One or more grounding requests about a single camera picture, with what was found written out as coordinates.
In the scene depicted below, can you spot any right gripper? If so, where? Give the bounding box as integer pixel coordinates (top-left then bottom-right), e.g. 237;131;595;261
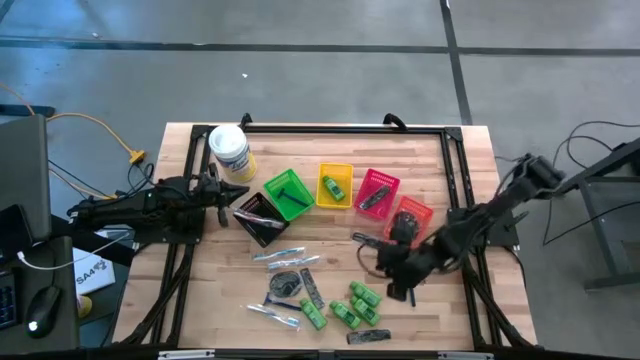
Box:
374;232;436;303

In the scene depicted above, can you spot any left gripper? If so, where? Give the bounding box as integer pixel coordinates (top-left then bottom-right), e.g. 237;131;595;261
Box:
192;162;250;229

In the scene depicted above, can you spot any bagged black comb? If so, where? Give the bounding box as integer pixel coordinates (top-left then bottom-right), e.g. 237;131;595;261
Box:
346;328;393;346
298;267;326;310
358;184;393;211
351;231;387;251

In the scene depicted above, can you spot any green travel bottle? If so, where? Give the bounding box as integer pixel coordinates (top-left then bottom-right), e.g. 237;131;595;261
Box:
298;297;329;331
321;174;346;202
349;294;381;327
349;280;384;308
328;299;362;330

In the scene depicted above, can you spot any black plastic basket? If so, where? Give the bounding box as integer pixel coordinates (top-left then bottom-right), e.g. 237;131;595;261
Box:
232;192;291;249

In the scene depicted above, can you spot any Lysol wipes canister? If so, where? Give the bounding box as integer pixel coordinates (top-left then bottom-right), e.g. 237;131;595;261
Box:
208;123;258;184

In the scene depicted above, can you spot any green plastic basket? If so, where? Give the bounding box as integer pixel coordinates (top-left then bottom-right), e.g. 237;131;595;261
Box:
263;168;316;222

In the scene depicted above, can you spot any orange plastic basket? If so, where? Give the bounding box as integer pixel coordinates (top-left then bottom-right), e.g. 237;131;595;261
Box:
382;194;435;251

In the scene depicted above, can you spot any pinkish red plastic basket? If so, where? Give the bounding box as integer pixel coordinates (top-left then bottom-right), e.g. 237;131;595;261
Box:
353;168;402;221

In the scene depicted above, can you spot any packaged toothbrushes centre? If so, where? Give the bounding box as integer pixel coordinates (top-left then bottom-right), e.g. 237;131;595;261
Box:
267;254;321;271

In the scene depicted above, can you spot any yellow plastic basket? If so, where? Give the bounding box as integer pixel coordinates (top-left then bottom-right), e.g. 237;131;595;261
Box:
315;162;355;210

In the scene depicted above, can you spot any white paper box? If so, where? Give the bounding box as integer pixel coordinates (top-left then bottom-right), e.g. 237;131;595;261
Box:
72;247;116;296

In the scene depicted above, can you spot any grey laptop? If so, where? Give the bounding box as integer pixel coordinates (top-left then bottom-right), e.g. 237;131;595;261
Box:
0;113;53;246

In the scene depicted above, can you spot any black floor bar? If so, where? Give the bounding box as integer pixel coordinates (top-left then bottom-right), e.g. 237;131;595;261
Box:
0;103;56;119

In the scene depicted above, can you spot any black side table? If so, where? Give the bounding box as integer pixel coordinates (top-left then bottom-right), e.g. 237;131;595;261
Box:
551;137;640;291

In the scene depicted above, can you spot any black tablet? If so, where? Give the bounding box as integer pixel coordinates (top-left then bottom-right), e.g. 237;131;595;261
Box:
0;204;34;261

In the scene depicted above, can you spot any black computer mouse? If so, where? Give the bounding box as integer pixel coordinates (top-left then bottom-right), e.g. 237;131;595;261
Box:
24;285;62;340

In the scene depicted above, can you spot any black keyboard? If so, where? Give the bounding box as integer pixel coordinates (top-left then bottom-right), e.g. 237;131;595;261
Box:
0;269;22;331

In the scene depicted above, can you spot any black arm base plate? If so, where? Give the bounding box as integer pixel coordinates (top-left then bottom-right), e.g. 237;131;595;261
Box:
447;207;521;248
133;204;207;245

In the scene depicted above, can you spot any orange extension cable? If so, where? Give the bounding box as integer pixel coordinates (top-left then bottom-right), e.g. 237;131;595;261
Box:
47;168;121;210
0;82;147;166

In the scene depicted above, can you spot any grey metal bracket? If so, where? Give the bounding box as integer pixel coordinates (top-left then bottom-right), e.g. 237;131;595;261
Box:
437;351;494;360
158;349;216;360

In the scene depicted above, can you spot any black aluminium table frame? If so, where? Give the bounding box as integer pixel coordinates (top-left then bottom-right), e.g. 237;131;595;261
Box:
112;122;539;351

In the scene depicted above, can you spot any black floor cable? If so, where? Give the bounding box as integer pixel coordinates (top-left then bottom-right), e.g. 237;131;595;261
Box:
542;119;640;246

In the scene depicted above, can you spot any white cable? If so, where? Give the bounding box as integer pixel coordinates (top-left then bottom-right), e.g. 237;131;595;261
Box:
16;232;131;271

